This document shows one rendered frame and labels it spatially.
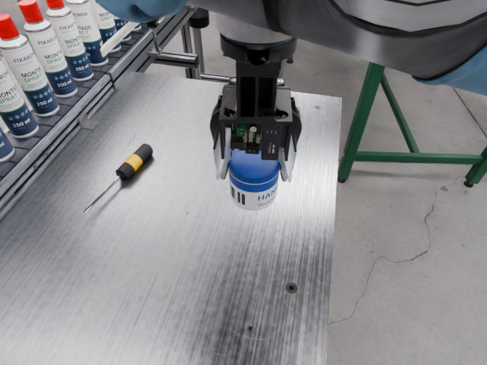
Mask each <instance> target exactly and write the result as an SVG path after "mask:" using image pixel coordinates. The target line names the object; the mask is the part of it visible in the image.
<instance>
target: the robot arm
mask: <svg viewBox="0 0 487 365"><path fill-rule="evenodd" d="M94 1H95V2H97V3H98V4H99V5H100V6H101V7H103V8H104V9H105V10H107V11H108V12H109V13H111V14H113V15H114V16H115V17H118V18H120V19H122V20H125V21H128V22H136V23H144V22H151V21H153V20H155V19H158V18H160V17H171V16H174V15H176V14H177V13H179V12H180V11H181V10H182V9H183V8H184V6H195V7H200V8H202V9H206V10H209V11H212V12H216V21H217V29H218V30H219V31H220V48H221V50H222V52H223V53H224V54H225V55H226V56H228V57H230V58H231V59H234V60H235V61H236V77H230V81H229V83H228V84H227V85H224V87H223V90H222V95H219V97H218V102H217V104H216V106H215V107H214V109H213V111H212V116H211V120H210V126H209V127H210V131H211V134H212V139H213V144H214V145H213V154H214V159H215V166H216V169H217V173H216V178H217V180H219V178H220V177H221V179H223V180H224V179H225V177H226V175H227V173H228V168H229V167H228V162H229V161H230V160H231V159H232V152H233V151H246V154H259V151H261V160H278V162H279V163H280V175H281V177H282V180H283V181H284V182H285V181H286V180H287V179H288V181H289V182H291V180H292V170H293V168H294V163H295V160H296V154H297V149H296V147H297V143H298V139H299V136H300V134H301V116H300V113H299V110H298V109H297V107H296V105H295V97H293V96H292V97H291V89H290V86H287V85H286V84H285V78H278V76H279V74H280V69H281V61H282V60H284V59H287V58H289V57H290V56H291V55H292V54H294V52H295V50H296V44H297V38H298V39H301V40H303V41H308V42H310V43H314V44H317V45H319V46H323V47H326V48H329V49H332V50H335V51H339V52H341V53H345V54H348V55H351V56H355V57H357V58H360V59H364V60H367V61H369V62H373V63H376V64H379V65H383V66H385V67H389V68H391V69H394V70H398V71H400V72H405V73H407V74H410V75H411V76H412V77H413V78H414V79H415V80H416V81H417V82H420V83H423V84H426V85H447V86H451V87H453V88H458V89H461V90H464V91H469V92H472V93H476V94H480V95H483V96H487V0H94Z"/></svg>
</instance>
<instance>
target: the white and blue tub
mask: <svg viewBox="0 0 487 365"><path fill-rule="evenodd" d="M228 167H229V181H230V197H231V199H232V200H233V202H234V203H235V204H236V205H237V206H239V207H241V208H242V209H245V210H249V211H259V210H262V209H266V208H267V207H268V206H270V205H271V204H272V203H273V202H274V201H275V199H276V195H277V189H278V178H279V171H280V163H279V162H278V160H261V151H259V154H246V151H233V152H232V159H231V160H230V161H229V162H228Z"/></svg>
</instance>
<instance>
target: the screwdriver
mask: <svg viewBox="0 0 487 365"><path fill-rule="evenodd" d="M152 154H153V150H152V147H151V146H150V145H149V144H146V143H143V144H142V145H141V146H140V147H139V148H138V149H137V150H136V151H135V152H134V153H133V154H131V155H130V156H129V157H128V158H127V159H126V160H125V161H124V162H123V163H122V165H121V166H120V167H119V168H118V169H117V170H116V171H115V172H116V175H117V178H116V179H115V180H114V181H113V182H112V183H111V184H110V185H109V186H108V187H107V188H106V189H105V190H104V192H103V193H102V194H101V195H100V196H99V197H98V198H97V199H96V200H95V201H94V202H93V203H92V204H91V205H90V206H89V207H88V208H87V209H86V210H85V211H84V212H83V213H82V214H83V215H85V214H87V213H88V211H89V210H90V209H91V208H92V207H93V206H94V205H95V204H96V203H97V202H98V201H99V200H100V199H101V198H102V197H103V196H104V195H105V194H106V193H107V192H108V191H109V190H110V189H111V188H112V186H113V185H114V184H115V183H116V182H117V181H118V180H119V179H121V180H127V179H128V178H129V177H130V176H131V175H132V174H133V173H134V172H135V171H136V170H137V169H138V168H139V167H140V166H141V165H142V164H143V163H144V162H145V161H146V160H147V159H148V158H149V157H150V156H151V155H152Z"/></svg>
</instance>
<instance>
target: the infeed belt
mask: <svg viewBox="0 0 487 365"><path fill-rule="evenodd" d="M93 73H94V77H93V79H91V80H89V81H87V82H84V83H78V82H75V84H76V86H77V89H78V94H77V95H76V96H73V97H72V98H67V99H60V98H57V97H56V96H55V94H54V92H53V91H52V92H53V94H54V97H55V99H56V100H57V103H58V104H59V107H60V111H59V112H58V113H57V114H56V115H54V116H53V117H48V118H40V117H37V116H36V114H35V112H34V111H33V109H31V110H30V112H31V114H32V115H33V117H34V119H35V121H36V122H37V124H38V126H39V128H40V130H39V132H38V133H37V134H36V135H35V136H33V137H32V138H29V139H25V140H18V139H15V138H14V137H13V136H12V134H11V133H10V131H9V130H8V131H7V133H5V135H6V136H7V138H8V139H9V141H10V143H11V144H12V145H13V147H14V148H15V150H16V154H15V156H14V157H13V158H12V159H11V160H9V161H7V162H5V163H3V164H0V182H1V181H2V180H3V179H4V178H5V177H6V176H7V175H8V174H9V173H10V172H11V171H12V170H13V169H14V168H15V167H16V166H17V165H18V164H19V163H20V161H21V160H22V159H23V158H24V157H25V156H26V155H27V154H28V153H29V152H30V151H31V150H32V149H33V148H34V147H35V146H36V145H37V144H38V143H39V142H40V141H41V140H42V139H43V138H44V137H45V136H46V134H47V133H48V132H49V131H50V130H51V129H52V128H53V127H54V126H55V125H56V124H57V123H58V122H59V121H60V120H61V119H62V118H63V117H64V116H65V115H66V114H67V113H68V112H69V111H70V110H71V109H72V108H73V107H74V105H76V104H77V103H78V102H79V100H81V99H82V97H84V95H86V94H87V92H89V91H90V90H91V89H92V87H94V86H95V84H97V83H98V82H99V81H100V79H101V78H102V77H103V76H104V75H105V74H106V73H105V72H96V71H93Z"/></svg>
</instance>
